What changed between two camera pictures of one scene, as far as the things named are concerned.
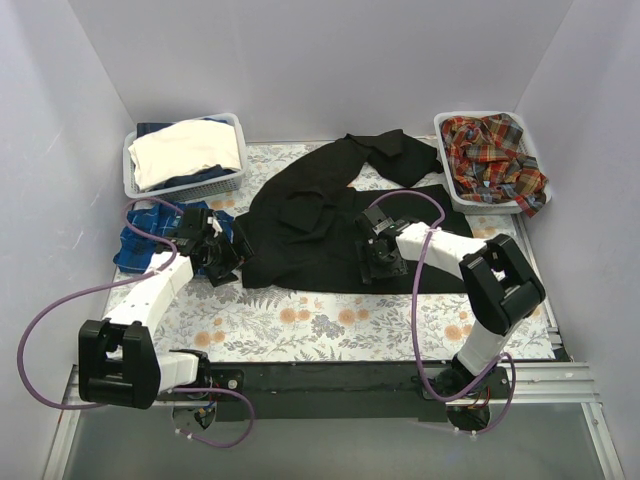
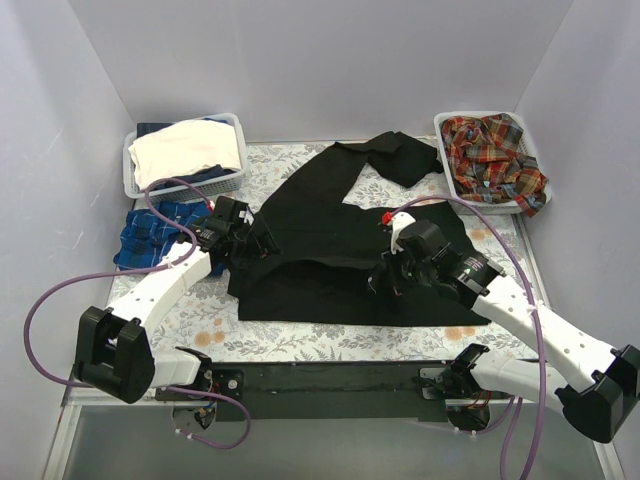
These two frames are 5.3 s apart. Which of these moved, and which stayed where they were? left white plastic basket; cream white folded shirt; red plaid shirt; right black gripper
Moved: right black gripper
Stayed: cream white folded shirt; left white plastic basket; red plaid shirt
